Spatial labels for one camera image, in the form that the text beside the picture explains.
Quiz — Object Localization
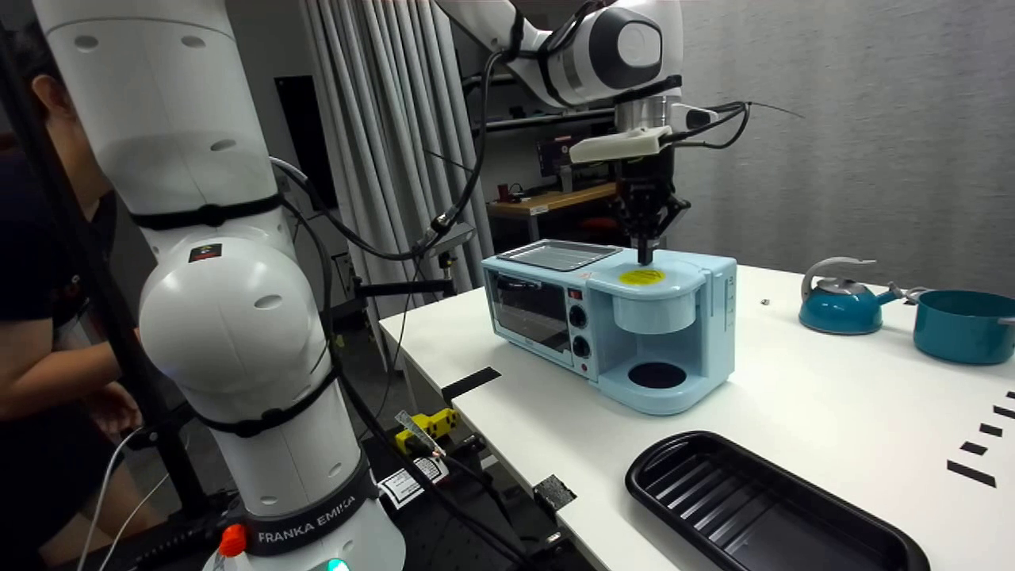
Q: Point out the grey curtain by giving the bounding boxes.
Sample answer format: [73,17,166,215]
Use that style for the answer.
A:
[300,0,476,287]

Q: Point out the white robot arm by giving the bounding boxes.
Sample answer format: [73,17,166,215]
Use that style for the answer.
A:
[30,0,407,571]

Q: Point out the yellow oven top button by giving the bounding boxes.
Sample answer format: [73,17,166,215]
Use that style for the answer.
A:
[617,266,667,287]

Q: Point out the grey oven top tray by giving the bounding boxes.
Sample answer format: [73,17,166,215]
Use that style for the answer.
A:
[502,238,616,274]

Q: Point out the teal kettle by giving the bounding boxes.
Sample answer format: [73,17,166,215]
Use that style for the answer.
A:
[799,258,902,338]

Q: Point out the person in dark shirt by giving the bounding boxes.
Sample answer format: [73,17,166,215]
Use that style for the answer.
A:
[0,20,146,571]

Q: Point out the light blue toaster oven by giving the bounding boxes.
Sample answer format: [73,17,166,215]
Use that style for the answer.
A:
[482,244,737,417]

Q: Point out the teal cooking pot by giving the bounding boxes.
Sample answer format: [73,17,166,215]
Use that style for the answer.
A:
[914,288,1015,366]

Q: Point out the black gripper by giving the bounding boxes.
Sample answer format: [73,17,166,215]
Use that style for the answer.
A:
[616,151,688,244]

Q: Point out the black ribbed plastic tray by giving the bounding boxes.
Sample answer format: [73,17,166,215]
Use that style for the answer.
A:
[626,433,928,571]

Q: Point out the yellow plastic clamp block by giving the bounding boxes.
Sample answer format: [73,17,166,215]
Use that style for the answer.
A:
[393,406,458,453]

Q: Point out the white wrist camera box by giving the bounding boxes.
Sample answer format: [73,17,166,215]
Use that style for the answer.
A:
[569,126,672,165]

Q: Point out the white warning label tag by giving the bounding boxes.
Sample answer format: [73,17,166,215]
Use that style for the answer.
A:
[378,470,422,510]

